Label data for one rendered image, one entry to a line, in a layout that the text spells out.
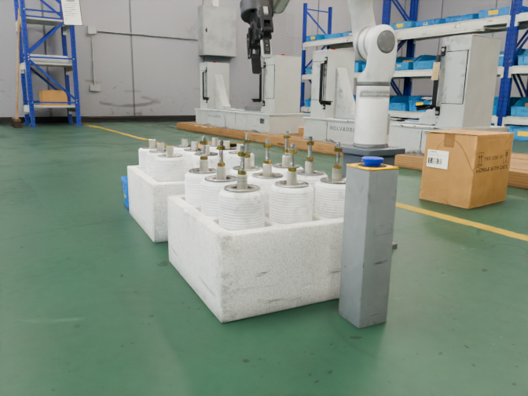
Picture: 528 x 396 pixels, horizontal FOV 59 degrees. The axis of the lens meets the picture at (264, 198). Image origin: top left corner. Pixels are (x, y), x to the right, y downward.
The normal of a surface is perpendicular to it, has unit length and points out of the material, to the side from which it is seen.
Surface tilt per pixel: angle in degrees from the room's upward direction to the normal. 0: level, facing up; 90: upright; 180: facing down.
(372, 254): 90
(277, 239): 90
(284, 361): 0
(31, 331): 0
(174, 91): 90
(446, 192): 89
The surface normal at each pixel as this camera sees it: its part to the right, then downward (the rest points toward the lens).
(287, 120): 0.55, 0.19
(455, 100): -0.84, 0.11
